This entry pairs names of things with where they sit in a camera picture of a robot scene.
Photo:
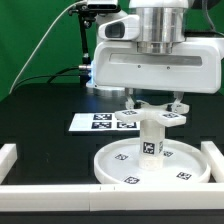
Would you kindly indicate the white front fence bar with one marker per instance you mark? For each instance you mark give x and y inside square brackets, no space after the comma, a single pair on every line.
[98,197]

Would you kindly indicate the white marker sheet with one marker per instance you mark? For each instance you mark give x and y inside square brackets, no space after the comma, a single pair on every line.
[99,122]

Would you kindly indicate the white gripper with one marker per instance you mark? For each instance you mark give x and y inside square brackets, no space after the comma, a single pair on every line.
[193,66]

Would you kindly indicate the white right fence bar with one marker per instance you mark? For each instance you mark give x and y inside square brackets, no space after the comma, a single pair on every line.
[215,159]

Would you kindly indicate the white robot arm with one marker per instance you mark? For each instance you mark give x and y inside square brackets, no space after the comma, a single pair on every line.
[147,49]

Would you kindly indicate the black camera stand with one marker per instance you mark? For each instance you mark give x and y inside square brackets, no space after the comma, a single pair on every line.
[87,10]

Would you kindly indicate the white round table top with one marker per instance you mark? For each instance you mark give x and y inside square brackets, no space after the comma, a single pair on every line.
[118,162]

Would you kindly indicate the white fence bar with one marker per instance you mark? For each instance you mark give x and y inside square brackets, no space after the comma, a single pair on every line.
[215,159]
[98,197]
[8,156]

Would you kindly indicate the white left fence bar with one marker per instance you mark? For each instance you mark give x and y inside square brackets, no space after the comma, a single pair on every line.
[8,156]

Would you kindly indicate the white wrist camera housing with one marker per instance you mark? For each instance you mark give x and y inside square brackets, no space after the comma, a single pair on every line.
[126,28]

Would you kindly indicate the white cross-shaped table base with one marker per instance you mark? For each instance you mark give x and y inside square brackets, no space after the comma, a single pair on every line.
[168,115]

